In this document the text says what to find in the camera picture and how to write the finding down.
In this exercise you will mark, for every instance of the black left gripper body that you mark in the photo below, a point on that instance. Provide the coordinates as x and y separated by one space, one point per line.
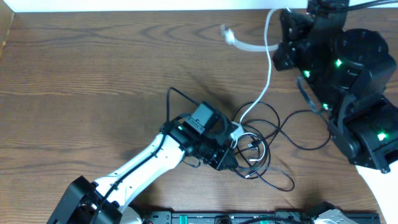
211 154

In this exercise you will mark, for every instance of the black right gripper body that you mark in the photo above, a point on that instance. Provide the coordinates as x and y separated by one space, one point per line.
293 56

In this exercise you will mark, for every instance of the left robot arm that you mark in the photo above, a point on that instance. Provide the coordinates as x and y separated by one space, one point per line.
206 134

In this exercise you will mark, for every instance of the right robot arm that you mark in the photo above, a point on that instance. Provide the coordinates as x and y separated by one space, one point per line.
348 71

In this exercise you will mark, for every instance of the black aluminium mounting rail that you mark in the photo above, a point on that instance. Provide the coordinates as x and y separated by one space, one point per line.
322 213

